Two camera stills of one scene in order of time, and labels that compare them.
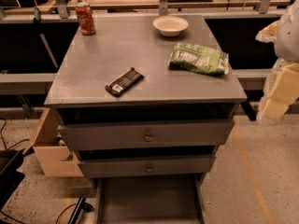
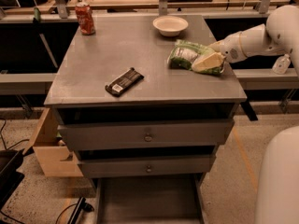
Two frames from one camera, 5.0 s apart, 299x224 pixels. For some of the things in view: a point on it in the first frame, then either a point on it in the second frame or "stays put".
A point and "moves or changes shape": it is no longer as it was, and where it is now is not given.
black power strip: [81, 205] stays put
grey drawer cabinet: [149, 147] stays put
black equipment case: [10, 161] stays put
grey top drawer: [106, 133] stays put
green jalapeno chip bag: [193, 57] moves or changes shape
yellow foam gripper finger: [268, 34] -> [231, 48]
